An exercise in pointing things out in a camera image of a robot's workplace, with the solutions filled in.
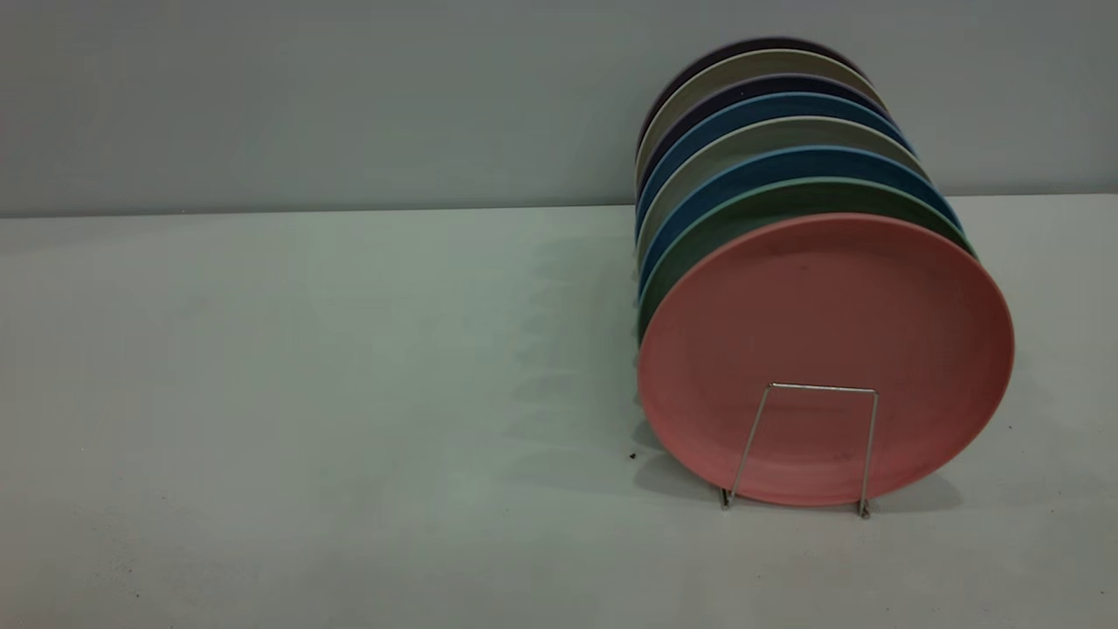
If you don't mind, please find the pink plastic plate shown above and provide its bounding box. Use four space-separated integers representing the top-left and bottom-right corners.
637 212 1016 508

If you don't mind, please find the green plastic plate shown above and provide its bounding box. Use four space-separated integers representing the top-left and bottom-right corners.
638 177 977 342

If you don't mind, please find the silver wire plate rack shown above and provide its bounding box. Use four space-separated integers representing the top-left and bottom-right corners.
718 381 880 520

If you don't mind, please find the beige plastic plate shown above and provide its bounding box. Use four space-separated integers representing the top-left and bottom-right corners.
635 49 887 189
636 115 928 267

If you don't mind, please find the dark purple plastic plate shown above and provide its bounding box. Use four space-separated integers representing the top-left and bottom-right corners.
638 73 892 197
638 36 866 149

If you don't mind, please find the blue plastic plate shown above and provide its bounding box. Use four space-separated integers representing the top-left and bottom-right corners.
638 146 963 298
635 92 914 237

